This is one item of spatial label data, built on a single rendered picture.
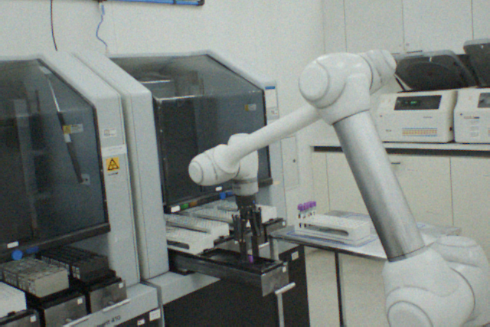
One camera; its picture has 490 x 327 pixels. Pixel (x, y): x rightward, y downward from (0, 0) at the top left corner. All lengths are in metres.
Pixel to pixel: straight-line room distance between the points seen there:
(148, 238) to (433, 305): 1.13
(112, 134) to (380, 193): 1.00
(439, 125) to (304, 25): 1.39
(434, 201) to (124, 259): 2.59
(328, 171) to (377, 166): 3.14
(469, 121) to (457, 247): 2.42
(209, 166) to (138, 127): 0.42
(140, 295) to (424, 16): 3.07
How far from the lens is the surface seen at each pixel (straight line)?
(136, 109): 2.06
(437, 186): 4.10
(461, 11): 4.25
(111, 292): 1.97
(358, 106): 1.42
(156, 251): 2.16
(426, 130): 4.07
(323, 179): 4.59
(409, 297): 1.39
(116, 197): 2.03
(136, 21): 3.48
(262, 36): 4.21
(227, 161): 1.75
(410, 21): 4.41
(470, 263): 1.58
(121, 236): 2.06
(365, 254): 2.00
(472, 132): 3.94
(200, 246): 2.13
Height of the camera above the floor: 1.44
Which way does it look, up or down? 6 degrees down
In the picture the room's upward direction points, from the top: 5 degrees counter-clockwise
